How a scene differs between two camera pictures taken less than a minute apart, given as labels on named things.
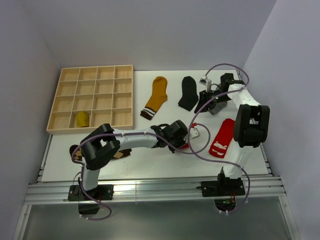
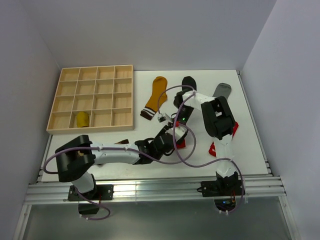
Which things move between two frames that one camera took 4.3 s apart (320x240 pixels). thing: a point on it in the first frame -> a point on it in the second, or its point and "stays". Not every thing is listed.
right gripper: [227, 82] -> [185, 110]
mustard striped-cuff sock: [158, 97] stays
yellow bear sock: [82, 119] stays
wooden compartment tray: [106, 93] stays
